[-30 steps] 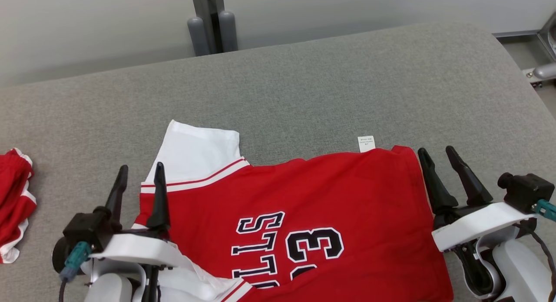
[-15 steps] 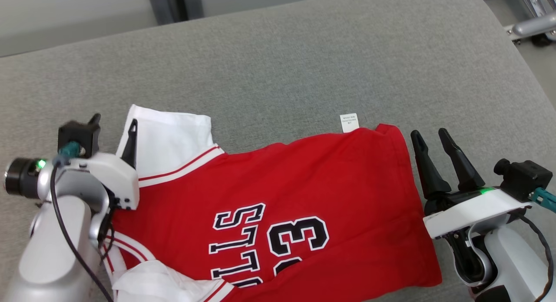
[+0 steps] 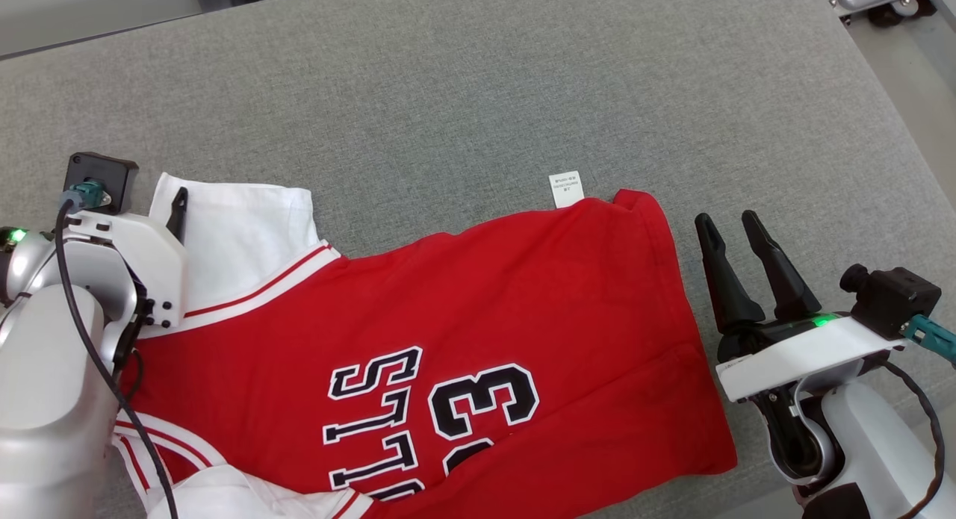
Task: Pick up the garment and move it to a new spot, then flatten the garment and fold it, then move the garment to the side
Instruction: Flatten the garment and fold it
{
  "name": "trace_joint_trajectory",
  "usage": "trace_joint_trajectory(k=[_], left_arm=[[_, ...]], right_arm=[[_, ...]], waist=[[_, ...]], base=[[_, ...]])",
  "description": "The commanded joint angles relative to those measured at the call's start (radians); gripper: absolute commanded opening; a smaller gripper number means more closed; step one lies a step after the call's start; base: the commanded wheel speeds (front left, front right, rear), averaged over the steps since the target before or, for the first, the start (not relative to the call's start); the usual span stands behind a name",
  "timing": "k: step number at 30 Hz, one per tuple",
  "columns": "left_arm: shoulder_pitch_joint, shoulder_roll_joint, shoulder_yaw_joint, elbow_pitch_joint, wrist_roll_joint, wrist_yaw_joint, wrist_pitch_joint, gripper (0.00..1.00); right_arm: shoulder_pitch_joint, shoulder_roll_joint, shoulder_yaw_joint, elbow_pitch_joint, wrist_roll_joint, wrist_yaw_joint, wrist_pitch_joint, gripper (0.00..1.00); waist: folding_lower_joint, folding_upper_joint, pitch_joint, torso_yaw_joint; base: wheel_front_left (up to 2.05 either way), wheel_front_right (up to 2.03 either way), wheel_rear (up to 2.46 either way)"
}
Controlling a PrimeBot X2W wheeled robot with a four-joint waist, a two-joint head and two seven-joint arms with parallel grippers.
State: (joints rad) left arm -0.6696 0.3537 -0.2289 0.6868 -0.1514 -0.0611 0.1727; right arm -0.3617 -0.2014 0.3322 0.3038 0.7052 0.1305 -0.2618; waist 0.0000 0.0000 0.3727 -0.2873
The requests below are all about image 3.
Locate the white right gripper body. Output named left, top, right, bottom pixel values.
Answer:
left=716, top=314, right=908, bottom=488

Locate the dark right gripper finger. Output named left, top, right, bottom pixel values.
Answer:
left=695, top=213, right=766, bottom=333
left=741, top=210, right=822, bottom=322

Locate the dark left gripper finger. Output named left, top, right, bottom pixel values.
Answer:
left=166, top=187, right=189, bottom=243

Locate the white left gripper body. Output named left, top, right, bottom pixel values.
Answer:
left=67, top=209, right=187, bottom=333

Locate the red basketball jersey white trim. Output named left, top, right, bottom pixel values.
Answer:
left=112, top=171, right=739, bottom=519

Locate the left camera cable teal plug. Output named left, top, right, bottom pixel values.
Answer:
left=54, top=179, right=180, bottom=519

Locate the camera cable teal plug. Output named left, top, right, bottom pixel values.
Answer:
left=54, top=179, right=180, bottom=519
left=904, top=315, right=956, bottom=367

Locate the thin black left gripper cable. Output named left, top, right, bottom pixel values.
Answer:
left=119, top=310, right=146, bottom=402

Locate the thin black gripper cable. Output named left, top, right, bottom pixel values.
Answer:
left=119, top=310, right=146, bottom=402
left=881, top=361, right=946, bottom=519

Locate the right camera cable teal plug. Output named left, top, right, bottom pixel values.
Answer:
left=904, top=315, right=956, bottom=367

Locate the thin black right gripper cable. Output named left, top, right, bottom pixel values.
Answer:
left=881, top=361, right=946, bottom=519

